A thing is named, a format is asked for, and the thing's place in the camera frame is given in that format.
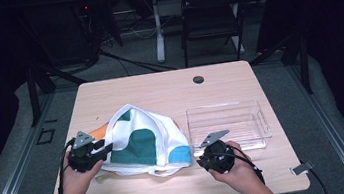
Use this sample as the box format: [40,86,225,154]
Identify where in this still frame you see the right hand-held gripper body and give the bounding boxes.
[197,128,238,178]

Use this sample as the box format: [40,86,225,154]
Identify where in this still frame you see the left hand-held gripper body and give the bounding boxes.
[64,129,103,175]

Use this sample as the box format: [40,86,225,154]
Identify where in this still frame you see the clear plastic container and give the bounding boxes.
[185,97,274,159]

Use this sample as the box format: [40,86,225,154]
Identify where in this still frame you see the white tote bag teal patches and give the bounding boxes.
[85,95,196,187]

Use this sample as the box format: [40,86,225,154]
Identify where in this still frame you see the person's left hand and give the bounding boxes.
[58,150,108,194]

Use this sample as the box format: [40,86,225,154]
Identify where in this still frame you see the person's right hand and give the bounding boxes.
[205,136,264,194]

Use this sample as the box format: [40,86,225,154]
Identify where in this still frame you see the black metal stand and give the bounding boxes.
[246,30,315,102]
[23,59,93,128]

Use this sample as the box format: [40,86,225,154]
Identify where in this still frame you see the round table grommet hole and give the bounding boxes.
[192,75,206,86]

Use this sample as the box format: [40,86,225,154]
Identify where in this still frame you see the metal table clamp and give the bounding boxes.
[289,160,315,177]

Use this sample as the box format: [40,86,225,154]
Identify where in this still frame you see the dark equipment cabinet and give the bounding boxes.
[41,0,104,70]

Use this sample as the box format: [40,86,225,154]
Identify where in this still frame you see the white desk leg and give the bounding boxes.
[149,0,168,63]
[228,1,247,55]

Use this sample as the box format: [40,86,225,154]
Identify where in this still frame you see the black folding chair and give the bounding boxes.
[175,0,260,69]

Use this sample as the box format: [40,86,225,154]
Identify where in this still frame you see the right hand-held gripper cable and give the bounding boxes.
[213,142,266,192]

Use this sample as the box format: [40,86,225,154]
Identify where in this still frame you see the hand-held gripper cable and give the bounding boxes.
[50,138,84,194]
[213,142,266,192]

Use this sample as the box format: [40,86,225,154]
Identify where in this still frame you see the left hand-held gripper cable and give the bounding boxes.
[50,138,84,194]

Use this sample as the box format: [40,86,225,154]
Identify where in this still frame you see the black floor cable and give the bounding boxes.
[97,40,177,80]

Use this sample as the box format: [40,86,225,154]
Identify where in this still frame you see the black clamp cable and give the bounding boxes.
[307,166,329,194]

